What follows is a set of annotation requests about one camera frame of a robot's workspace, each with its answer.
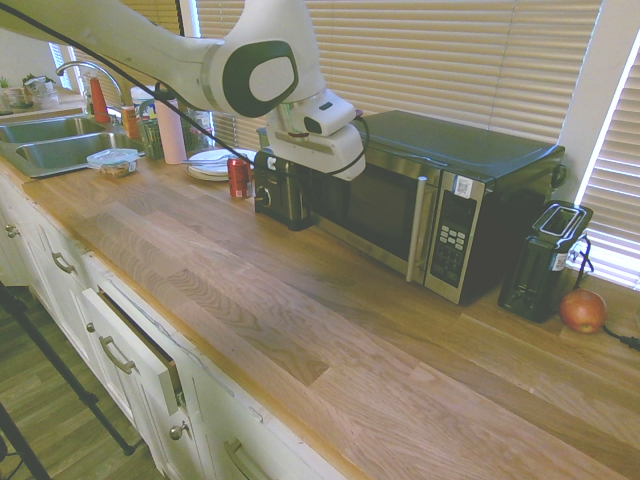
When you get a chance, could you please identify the orange dish soap bottle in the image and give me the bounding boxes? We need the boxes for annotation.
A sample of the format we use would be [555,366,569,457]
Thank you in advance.
[120,103,143,141]

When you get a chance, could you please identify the steel glass microwave door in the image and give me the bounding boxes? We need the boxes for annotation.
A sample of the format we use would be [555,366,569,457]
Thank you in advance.
[308,149,445,286]

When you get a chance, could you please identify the small potted plant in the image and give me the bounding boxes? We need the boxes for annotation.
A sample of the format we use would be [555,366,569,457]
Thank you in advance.
[19,72,59,110]

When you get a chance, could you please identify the white kitchen cabinet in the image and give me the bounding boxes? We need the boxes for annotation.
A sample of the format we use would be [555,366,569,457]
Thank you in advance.
[0,163,354,480]

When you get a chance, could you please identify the pink paper towel roll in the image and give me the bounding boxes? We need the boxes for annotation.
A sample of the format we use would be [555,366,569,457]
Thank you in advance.
[155,96,188,167]

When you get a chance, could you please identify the clear food storage container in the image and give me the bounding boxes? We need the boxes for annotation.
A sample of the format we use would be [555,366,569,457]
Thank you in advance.
[85,147,139,178]

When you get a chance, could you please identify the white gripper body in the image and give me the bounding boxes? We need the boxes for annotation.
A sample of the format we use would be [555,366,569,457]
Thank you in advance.
[264,118,367,182]

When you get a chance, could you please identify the narrow beige window blinds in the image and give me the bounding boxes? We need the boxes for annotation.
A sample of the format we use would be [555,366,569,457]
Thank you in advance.
[573,43,640,292]

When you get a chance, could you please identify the wide beige window blinds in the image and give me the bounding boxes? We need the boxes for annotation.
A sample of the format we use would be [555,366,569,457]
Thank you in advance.
[196,0,604,147]

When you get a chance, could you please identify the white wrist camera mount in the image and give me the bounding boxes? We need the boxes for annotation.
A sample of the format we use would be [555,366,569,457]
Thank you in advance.
[299,89,364,139]

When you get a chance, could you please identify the chrome kitchen faucet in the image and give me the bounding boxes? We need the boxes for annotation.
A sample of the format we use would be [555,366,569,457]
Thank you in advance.
[55,60,126,122]

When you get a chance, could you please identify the red Coca-Cola can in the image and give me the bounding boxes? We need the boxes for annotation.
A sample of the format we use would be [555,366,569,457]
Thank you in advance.
[226,156,254,199]

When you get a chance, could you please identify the clear glass jar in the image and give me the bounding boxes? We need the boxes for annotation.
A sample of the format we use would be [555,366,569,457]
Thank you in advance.
[191,109,215,152]

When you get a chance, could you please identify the black appliance power cord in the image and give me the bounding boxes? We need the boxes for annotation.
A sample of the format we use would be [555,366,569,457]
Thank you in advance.
[563,233,640,352]

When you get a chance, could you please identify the white open drawer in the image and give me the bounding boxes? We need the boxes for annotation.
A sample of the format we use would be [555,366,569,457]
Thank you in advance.
[81,286,184,417]

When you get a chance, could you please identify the white blue wipes tub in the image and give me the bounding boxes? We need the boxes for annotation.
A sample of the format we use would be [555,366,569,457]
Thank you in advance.
[130,85,158,122]

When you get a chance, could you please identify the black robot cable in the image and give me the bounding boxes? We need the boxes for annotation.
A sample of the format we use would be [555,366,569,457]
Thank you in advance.
[0,0,370,175]

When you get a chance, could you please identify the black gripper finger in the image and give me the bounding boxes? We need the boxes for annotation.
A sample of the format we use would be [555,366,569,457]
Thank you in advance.
[339,177,354,222]
[292,160,315,229]

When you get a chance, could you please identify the silver cutlery piece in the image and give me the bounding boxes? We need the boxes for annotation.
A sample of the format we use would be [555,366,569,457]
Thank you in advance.
[181,155,237,166]

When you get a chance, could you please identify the black camera tripod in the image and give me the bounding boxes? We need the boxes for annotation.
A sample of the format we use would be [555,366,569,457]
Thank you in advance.
[0,278,137,480]

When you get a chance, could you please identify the black steel microwave body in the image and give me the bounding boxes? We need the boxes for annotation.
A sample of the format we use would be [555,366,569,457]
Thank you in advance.
[256,109,567,307]

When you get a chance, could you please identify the red apple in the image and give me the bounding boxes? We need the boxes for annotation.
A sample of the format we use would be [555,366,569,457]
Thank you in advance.
[557,288,609,335]

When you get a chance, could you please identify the stack of white plates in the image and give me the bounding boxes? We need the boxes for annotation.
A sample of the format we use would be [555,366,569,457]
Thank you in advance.
[185,147,258,183]

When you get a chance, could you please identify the orange plastic bottle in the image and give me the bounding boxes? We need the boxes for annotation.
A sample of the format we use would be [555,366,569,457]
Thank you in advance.
[89,76,113,124]

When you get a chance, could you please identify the brushed metal drawer handle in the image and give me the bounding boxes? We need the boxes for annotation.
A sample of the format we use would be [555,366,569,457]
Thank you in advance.
[223,438,262,480]
[98,335,138,376]
[50,250,78,276]

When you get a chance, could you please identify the stainless steel sink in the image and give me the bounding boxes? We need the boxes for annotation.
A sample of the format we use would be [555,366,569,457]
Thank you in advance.
[0,113,147,181]

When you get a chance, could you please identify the green utensil holder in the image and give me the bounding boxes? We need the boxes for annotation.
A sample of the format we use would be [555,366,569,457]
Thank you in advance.
[139,116,167,162]

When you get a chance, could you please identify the black slim toaster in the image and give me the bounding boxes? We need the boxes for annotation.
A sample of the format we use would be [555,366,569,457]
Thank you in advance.
[497,201,596,324]

